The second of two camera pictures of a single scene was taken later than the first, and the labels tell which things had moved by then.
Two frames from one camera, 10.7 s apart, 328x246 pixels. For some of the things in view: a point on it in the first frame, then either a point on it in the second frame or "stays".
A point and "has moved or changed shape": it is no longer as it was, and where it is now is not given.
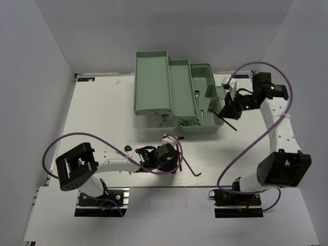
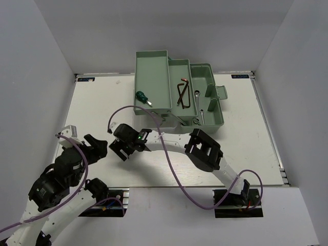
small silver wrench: x=202 y=111 stays
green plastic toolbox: x=186 y=92 stays
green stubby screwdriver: x=127 y=148 has moved or changed shape
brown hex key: x=221 y=117 -> x=188 y=106
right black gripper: x=229 y=109 -> x=118 y=145
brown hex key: x=199 y=174 -> x=181 y=95
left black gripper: x=171 y=165 -> x=99 y=150
